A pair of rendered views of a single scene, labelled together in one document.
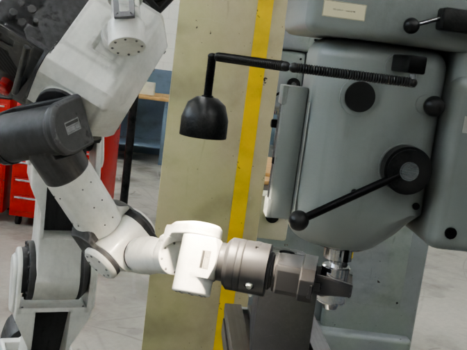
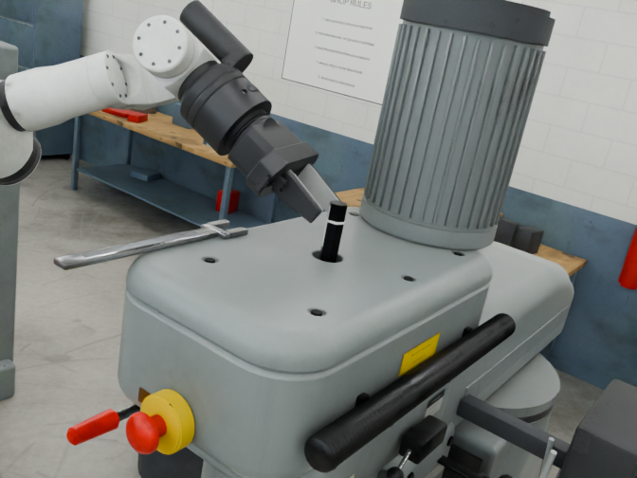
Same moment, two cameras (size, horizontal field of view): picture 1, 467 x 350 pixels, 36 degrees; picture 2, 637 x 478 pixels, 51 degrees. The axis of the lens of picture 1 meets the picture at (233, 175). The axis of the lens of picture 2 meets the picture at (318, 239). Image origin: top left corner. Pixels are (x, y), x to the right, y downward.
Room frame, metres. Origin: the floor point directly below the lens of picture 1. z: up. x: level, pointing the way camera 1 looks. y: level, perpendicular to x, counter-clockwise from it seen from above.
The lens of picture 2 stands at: (0.69, 0.41, 2.16)
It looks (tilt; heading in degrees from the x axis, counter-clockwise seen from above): 19 degrees down; 308
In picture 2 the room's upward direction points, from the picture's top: 11 degrees clockwise
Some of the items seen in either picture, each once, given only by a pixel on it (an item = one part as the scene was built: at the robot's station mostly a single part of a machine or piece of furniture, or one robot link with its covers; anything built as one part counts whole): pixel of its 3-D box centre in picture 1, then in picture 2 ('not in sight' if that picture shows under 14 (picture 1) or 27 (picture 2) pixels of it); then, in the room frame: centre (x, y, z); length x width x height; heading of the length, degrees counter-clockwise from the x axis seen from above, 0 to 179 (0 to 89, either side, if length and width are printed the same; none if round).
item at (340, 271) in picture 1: (336, 267); not in sight; (1.14, -0.19, 1.26); 0.05 x 0.05 x 0.01
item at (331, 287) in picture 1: (332, 288); not in sight; (1.11, -0.18, 1.24); 0.06 x 0.02 x 0.03; 82
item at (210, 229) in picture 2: not in sight; (159, 242); (1.24, -0.02, 1.89); 0.24 x 0.04 x 0.01; 95
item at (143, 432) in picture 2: not in sight; (147, 431); (1.12, 0.07, 1.76); 0.04 x 0.03 x 0.04; 5
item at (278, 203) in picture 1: (285, 151); not in sight; (1.13, -0.08, 1.44); 0.04 x 0.04 x 0.21; 5
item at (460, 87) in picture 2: not in sight; (451, 119); (1.16, -0.44, 2.05); 0.20 x 0.20 x 0.32
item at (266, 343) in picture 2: not in sight; (322, 313); (1.14, -0.20, 1.81); 0.47 x 0.26 x 0.16; 95
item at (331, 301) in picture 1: (333, 286); not in sight; (1.14, -0.19, 1.23); 0.05 x 0.05 x 0.06
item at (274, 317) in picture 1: (281, 301); not in sight; (1.52, -0.14, 1.06); 0.22 x 0.12 x 0.20; 0
